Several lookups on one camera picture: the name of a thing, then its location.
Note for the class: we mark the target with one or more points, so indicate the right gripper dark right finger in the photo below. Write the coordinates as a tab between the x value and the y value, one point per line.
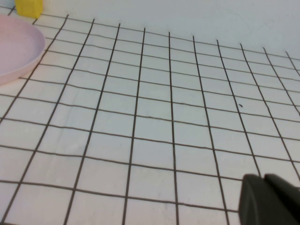
286	189

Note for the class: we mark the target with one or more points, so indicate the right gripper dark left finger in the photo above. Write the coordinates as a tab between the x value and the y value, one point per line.
257	206

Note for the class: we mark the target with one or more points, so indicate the pink round plate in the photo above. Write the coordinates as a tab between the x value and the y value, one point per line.
18	51

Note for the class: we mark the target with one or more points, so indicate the yellow foam cube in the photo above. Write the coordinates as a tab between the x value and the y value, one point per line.
29	8

